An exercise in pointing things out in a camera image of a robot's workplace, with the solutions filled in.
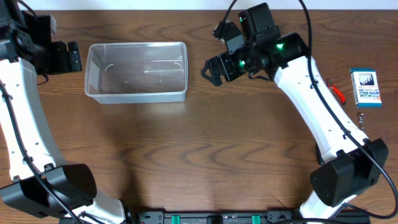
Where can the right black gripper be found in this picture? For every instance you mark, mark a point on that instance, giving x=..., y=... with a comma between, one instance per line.
x=222, y=68

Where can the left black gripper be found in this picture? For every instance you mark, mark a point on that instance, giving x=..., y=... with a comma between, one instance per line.
x=62, y=56

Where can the clear plastic container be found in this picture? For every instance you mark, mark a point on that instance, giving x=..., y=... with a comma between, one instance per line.
x=137, y=72

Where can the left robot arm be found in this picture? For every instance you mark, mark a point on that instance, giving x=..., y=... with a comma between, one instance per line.
x=43, y=183

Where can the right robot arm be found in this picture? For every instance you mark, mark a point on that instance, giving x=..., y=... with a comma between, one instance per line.
x=350, y=162

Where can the silver wrench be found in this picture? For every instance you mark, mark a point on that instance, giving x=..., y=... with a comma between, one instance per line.
x=361, y=121

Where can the blue white screw box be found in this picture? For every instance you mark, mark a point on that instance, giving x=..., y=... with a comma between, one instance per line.
x=365, y=87

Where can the red handled pliers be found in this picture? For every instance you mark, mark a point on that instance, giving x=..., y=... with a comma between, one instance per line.
x=332, y=87

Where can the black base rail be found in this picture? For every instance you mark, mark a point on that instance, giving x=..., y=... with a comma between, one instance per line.
x=267, y=217

